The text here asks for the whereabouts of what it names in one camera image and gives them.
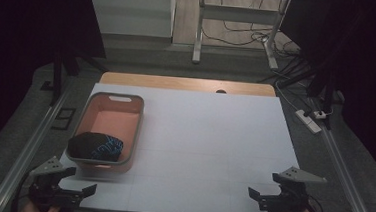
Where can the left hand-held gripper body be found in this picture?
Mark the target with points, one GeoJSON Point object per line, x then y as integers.
{"type": "Point", "coordinates": [45, 193]}

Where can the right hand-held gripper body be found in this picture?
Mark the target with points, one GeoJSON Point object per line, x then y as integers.
{"type": "Point", "coordinates": [291, 200]}

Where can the black cloth with blue stripes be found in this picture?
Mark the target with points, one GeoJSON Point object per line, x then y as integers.
{"type": "Point", "coordinates": [89, 146]}

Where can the pink plastic basket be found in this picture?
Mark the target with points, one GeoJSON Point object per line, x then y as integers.
{"type": "Point", "coordinates": [114, 121]}

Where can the white power strip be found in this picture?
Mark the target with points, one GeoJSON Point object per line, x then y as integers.
{"type": "Point", "coordinates": [308, 122]}

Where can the white board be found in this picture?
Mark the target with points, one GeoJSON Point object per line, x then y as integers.
{"type": "Point", "coordinates": [207, 137]}

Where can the white plug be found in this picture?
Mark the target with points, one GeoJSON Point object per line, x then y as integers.
{"type": "Point", "coordinates": [320, 114]}

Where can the black metal stand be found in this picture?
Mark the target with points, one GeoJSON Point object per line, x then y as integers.
{"type": "Point", "coordinates": [57, 77]}
{"type": "Point", "coordinates": [327, 92]}

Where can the wooden table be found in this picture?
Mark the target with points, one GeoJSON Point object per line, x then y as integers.
{"type": "Point", "coordinates": [177, 83]}

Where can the white cabinet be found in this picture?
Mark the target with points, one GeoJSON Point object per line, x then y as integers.
{"type": "Point", "coordinates": [132, 12]}

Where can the aluminium rail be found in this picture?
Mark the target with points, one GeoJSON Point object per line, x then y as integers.
{"type": "Point", "coordinates": [28, 155]}
{"type": "Point", "coordinates": [348, 177]}

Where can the white desk frame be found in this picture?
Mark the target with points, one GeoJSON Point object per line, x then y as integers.
{"type": "Point", "coordinates": [239, 14]}

